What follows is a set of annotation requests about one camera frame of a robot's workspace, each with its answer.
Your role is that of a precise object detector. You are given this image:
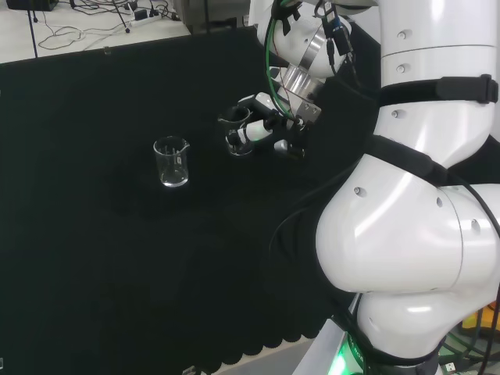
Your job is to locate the black box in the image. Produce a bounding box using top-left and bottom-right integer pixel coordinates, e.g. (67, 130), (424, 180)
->
(5, 0), (59, 12)

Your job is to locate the dark thin pole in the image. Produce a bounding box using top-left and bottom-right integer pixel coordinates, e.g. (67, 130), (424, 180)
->
(28, 0), (39, 59)

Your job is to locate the green cable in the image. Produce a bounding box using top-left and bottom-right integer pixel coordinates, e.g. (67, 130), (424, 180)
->
(262, 0), (302, 123)

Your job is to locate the thin floor cable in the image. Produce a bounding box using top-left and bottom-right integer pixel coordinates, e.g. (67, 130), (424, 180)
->
(37, 11), (132, 51)

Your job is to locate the yellow stop button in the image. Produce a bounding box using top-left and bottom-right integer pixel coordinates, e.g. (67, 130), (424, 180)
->
(462, 292), (500, 337)

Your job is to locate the black bench cloth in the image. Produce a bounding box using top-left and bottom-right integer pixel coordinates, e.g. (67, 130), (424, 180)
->
(0, 15), (382, 375)

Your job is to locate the white power strip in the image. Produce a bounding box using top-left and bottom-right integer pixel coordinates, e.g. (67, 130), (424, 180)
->
(127, 9), (164, 27)

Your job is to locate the black tripod leg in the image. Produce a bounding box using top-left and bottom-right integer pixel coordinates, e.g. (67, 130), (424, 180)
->
(110, 0), (132, 33)

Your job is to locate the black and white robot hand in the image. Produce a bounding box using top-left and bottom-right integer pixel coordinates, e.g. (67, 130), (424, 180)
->
(226, 91), (323, 161)

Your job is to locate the small clear glass beaker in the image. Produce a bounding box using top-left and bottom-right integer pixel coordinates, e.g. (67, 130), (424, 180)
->
(216, 105), (255, 157)

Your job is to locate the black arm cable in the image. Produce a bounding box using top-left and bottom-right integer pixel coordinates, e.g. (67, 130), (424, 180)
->
(314, 0), (360, 85)

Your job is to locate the clear glass beaker with markings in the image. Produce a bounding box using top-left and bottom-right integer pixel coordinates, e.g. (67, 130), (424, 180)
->
(152, 135), (191, 189)

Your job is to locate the black cable loop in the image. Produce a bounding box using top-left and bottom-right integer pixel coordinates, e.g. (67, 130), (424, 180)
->
(268, 181), (345, 274)

